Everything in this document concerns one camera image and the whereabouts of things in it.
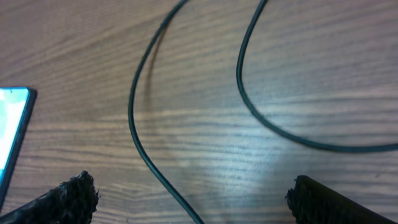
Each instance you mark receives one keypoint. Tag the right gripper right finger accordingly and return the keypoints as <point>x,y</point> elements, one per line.
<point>313,203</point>

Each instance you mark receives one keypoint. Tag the blue Galaxy smartphone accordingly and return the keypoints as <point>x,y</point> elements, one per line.
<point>16,108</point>

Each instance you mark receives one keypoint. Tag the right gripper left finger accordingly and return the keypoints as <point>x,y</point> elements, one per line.
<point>72,202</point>

